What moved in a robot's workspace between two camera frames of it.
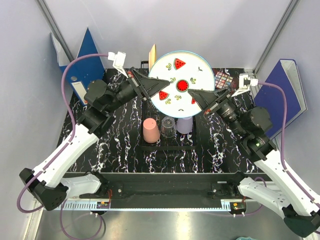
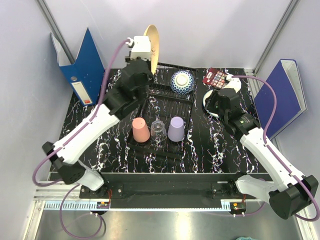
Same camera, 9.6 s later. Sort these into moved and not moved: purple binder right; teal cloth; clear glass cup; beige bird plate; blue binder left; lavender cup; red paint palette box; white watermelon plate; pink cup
Moved: white watermelon plate; pink cup; clear glass cup; lavender cup; beige bird plate
Not moved: blue binder left; red paint palette box; purple binder right; teal cloth
